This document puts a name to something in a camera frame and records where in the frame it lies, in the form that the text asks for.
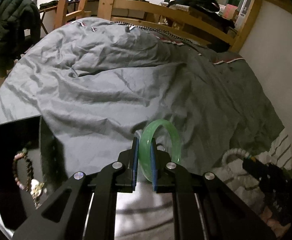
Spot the black clothes pile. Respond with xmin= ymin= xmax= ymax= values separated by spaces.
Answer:
xmin=167 ymin=0 xmax=235 ymax=33

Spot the white striped pillow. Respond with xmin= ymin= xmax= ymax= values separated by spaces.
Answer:
xmin=0 ymin=129 xmax=292 ymax=239

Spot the white beaded necklace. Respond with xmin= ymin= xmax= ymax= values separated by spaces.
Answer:
xmin=221 ymin=147 xmax=252 ymax=168

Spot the black puffer jacket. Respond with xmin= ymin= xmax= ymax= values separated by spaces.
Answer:
xmin=0 ymin=0 xmax=41 ymax=78

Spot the brown beaded bracelet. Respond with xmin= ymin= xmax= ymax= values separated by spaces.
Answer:
xmin=12 ymin=147 xmax=46 ymax=209

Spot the grey duvet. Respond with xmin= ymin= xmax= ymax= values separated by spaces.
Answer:
xmin=0 ymin=18 xmax=292 ymax=174

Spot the wooden bed frame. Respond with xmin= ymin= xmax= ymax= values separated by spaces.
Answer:
xmin=54 ymin=0 xmax=262 ymax=53

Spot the dark wooden desk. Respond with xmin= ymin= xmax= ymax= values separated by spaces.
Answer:
xmin=38 ymin=0 xmax=101 ymax=34

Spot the green jade bangle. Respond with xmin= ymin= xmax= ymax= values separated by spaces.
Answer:
xmin=138 ymin=119 xmax=181 ymax=183

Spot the black jewelry box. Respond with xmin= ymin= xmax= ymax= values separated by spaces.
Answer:
xmin=0 ymin=116 xmax=68 ymax=230

